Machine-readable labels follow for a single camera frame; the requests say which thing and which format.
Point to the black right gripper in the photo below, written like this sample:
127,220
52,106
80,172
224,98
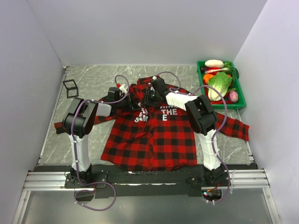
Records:
149,92

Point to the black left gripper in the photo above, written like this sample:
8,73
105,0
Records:
131,104

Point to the red black plaid shirt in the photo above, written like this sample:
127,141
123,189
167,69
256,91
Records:
157,138

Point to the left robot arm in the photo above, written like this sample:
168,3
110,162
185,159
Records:
78,123

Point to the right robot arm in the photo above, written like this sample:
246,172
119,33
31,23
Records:
202,119

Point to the black brooch display box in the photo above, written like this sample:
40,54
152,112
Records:
71,88

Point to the orange fruit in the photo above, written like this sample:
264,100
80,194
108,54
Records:
207,77

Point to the dark purple eggplant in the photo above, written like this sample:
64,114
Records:
203,68

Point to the red chili pepper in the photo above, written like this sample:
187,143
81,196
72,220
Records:
220,102

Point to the white potato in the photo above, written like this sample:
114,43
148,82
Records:
214,63

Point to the green white cabbage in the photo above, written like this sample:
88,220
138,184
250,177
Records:
221,82

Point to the green plastic tray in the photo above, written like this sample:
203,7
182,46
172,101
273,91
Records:
240,104

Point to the purple onion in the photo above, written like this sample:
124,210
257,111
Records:
233,96

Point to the white green onion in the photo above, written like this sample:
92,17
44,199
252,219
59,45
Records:
211,70

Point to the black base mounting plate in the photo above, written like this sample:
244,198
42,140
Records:
108,180

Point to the small circuit board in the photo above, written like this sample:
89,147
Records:
212,195

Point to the aluminium frame rail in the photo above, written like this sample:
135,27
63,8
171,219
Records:
52,181

